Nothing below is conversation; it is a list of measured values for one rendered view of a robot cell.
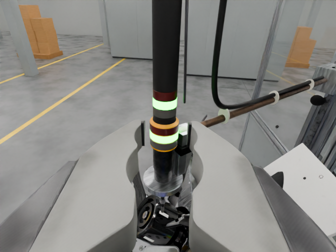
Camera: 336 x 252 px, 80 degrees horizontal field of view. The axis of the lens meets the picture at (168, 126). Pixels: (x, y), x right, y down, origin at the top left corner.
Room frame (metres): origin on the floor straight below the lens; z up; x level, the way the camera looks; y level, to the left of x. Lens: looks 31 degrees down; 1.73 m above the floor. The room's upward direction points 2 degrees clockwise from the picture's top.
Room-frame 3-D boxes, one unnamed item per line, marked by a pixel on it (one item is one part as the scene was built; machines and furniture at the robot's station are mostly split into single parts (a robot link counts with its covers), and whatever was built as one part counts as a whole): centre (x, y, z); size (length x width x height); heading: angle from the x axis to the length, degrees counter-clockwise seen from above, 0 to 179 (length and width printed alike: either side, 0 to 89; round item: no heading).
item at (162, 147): (0.26, 0.01, 1.55); 0.04 x 0.04 x 0.01
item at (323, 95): (0.60, -0.47, 1.49); 0.05 x 0.04 x 0.05; 126
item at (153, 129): (0.26, 0.01, 1.57); 0.04 x 0.04 x 0.01
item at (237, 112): (0.44, -0.24, 1.54); 0.54 x 0.01 x 0.01; 126
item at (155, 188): (0.27, 0.00, 1.50); 0.09 x 0.07 x 0.10; 126
